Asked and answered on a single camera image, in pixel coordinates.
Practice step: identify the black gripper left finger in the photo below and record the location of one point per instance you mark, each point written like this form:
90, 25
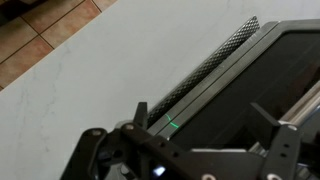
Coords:
100, 146

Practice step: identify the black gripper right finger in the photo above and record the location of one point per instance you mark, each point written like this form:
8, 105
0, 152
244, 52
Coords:
283, 146

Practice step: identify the silver toaster oven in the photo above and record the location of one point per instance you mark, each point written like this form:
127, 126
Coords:
250, 83

